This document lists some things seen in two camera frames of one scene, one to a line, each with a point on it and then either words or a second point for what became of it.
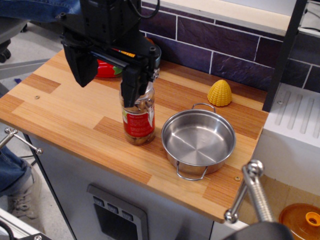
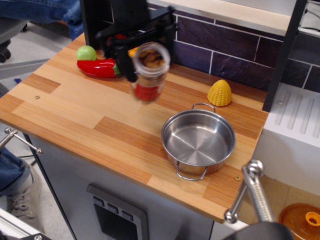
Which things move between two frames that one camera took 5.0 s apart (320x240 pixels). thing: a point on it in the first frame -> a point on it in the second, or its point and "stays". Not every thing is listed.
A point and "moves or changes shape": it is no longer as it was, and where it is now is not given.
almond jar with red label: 139,121 moves or changes shape
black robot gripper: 109,29 -> 158,26
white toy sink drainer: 295,114 stays
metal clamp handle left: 10,132 stays
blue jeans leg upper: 37,10 stays
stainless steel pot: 199,140 stays
